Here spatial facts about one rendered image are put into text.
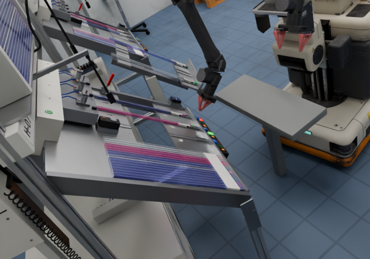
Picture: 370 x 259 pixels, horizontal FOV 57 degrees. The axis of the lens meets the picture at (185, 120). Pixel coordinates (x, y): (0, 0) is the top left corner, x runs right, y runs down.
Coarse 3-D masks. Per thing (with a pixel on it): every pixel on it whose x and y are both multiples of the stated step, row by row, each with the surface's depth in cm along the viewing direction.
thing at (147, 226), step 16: (80, 208) 162; (128, 208) 152; (144, 208) 149; (160, 208) 146; (96, 224) 151; (112, 224) 148; (128, 224) 145; (144, 224) 143; (160, 224) 140; (176, 224) 165; (112, 240) 142; (128, 240) 139; (144, 240) 136; (160, 240) 134; (176, 240) 132; (32, 256) 149; (80, 256) 141; (128, 256) 133; (144, 256) 131; (160, 256) 129; (176, 256) 127; (192, 256) 162
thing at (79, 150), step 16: (112, 112) 142; (64, 128) 116; (80, 128) 120; (128, 128) 135; (48, 144) 105; (64, 144) 108; (80, 144) 112; (96, 144) 115; (48, 160) 98; (64, 160) 101; (80, 160) 104; (96, 160) 107; (112, 176) 103
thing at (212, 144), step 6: (186, 108) 177; (192, 114) 171; (192, 120) 169; (198, 126) 163; (204, 132) 157; (210, 138) 154; (210, 144) 151; (216, 150) 146; (222, 156) 142; (228, 162) 139; (234, 174) 133; (240, 180) 129; (246, 186) 126
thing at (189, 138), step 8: (152, 104) 168; (160, 112) 163; (176, 112) 171; (184, 112) 176; (176, 120) 162; (184, 120) 166; (168, 128) 150; (176, 128) 154; (184, 128) 158; (192, 128) 160; (176, 136) 145; (184, 136) 149; (192, 136) 153; (200, 136) 156; (176, 144) 140; (184, 144) 143; (192, 144) 146; (200, 144) 149; (208, 144) 152; (208, 152) 145
